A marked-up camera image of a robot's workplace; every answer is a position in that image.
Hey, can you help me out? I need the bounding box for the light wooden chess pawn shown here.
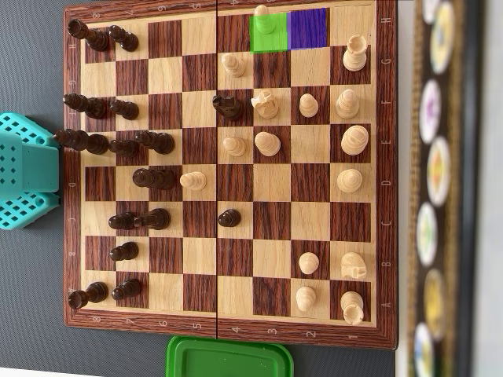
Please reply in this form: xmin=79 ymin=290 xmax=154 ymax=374
xmin=299 ymin=93 xmax=319 ymax=119
xmin=222 ymin=136 xmax=248 ymax=158
xmin=296 ymin=285 xmax=318 ymax=313
xmin=254 ymin=3 xmax=277 ymax=35
xmin=299 ymin=251 xmax=320 ymax=276
xmin=179 ymin=171 xmax=207 ymax=192
xmin=221 ymin=53 xmax=247 ymax=79

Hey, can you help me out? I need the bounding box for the wooden folding chess board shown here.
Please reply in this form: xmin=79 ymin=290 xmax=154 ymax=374
xmin=62 ymin=0 xmax=399 ymax=352

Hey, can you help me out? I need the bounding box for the dark wooden chess pawn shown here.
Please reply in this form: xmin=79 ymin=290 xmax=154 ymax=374
xmin=217 ymin=209 xmax=242 ymax=228
xmin=109 ymin=241 xmax=140 ymax=262
xmin=108 ymin=139 xmax=141 ymax=158
xmin=108 ymin=24 xmax=140 ymax=53
xmin=109 ymin=98 xmax=140 ymax=121
xmin=108 ymin=213 xmax=137 ymax=231
xmin=112 ymin=278 xmax=143 ymax=302

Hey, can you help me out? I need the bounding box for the light wooden chess knight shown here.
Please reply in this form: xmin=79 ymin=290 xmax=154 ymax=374
xmin=340 ymin=251 xmax=369 ymax=281
xmin=251 ymin=89 xmax=279 ymax=121

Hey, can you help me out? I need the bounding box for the light wooden chess queen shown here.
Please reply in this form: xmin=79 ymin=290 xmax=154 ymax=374
xmin=336 ymin=168 xmax=364 ymax=194

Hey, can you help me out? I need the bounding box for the dark wooden chess bishop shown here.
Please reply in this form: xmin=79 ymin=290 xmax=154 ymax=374
xmin=63 ymin=93 xmax=108 ymax=120
xmin=135 ymin=130 xmax=175 ymax=155

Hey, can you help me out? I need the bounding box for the light wooden chess king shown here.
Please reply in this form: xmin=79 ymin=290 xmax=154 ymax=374
xmin=340 ymin=124 xmax=370 ymax=156

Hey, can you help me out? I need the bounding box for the light wooden chess rook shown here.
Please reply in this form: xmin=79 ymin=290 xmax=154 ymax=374
xmin=340 ymin=291 xmax=365 ymax=326
xmin=343 ymin=34 xmax=369 ymax=72

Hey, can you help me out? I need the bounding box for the dark wooden chess rook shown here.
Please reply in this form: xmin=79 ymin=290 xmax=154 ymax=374
xmin=67 ymin=18 xmax=112 ymax=52
xmin=68 ymin=281 xmax=109 ymax=309

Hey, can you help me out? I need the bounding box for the green plastic container lid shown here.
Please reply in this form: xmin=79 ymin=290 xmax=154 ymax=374
xmin=165 ymin=335 xmax=295 ymax=377

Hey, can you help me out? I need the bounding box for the dark grey mesh mat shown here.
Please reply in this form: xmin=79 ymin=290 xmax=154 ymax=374
xmin=0 ymin=0 xmax=398 ymax=377

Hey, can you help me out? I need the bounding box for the black frame with round pictures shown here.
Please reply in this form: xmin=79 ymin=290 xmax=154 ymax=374
xmin=406 ymin=0 xmax=486 ymax=377

